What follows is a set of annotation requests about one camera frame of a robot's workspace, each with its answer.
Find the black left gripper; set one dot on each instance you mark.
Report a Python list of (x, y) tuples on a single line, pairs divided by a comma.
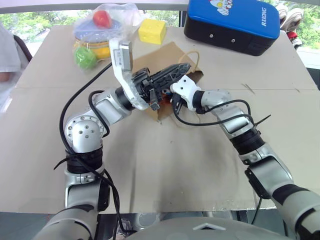
[(142, 82)]

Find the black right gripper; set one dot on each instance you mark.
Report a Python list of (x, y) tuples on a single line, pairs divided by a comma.
[(178, 102)]

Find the brown paper bag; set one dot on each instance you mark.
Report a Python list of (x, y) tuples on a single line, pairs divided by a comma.
[(163, 55)]

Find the orange plush toy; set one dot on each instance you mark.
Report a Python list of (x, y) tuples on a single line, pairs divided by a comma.
[(167, 100)]

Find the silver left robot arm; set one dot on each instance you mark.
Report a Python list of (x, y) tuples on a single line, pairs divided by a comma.
[(82, 130)]

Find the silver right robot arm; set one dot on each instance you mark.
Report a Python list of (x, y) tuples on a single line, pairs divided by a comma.
[(235, 120)]

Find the yellow round plush toy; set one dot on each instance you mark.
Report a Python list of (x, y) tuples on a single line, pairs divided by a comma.
[(103, 52)]

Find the yellow cheese plush toy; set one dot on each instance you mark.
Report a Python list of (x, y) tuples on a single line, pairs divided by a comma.
[(151, 30)]

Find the green round plush toy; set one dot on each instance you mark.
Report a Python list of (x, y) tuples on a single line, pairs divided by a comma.
[(84, 58)]

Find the clear plastic bag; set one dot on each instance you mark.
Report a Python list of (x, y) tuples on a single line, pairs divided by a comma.
[(130, 15)]

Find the red apple plush toy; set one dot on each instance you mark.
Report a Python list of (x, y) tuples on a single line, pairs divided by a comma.
[(101, 18)]

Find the blue plush plate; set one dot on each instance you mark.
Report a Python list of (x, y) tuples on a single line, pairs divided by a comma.
[(85, 29)]

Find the brown cardboard sheet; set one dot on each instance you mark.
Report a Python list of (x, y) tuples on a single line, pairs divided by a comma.
[(162, 162), (225, 70)]

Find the blue and black case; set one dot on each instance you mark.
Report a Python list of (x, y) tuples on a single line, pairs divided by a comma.
[(232, 22)]

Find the white and red shoes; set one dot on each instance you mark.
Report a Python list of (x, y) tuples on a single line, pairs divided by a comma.
[(291, 22)]

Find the person in white shirt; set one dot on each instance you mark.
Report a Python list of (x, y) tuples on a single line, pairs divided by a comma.
[(8, 62)]

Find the grey robot torso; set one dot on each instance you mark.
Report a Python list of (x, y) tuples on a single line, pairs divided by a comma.
[(205, 228)]

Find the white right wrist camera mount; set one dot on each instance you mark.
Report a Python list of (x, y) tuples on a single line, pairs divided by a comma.
[(186, 86)]

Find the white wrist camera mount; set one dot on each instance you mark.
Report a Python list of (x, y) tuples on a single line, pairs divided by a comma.
[(120, 60), (186, 86)]

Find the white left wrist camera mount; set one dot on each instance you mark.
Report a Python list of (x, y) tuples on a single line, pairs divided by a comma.
[(120, 60)]

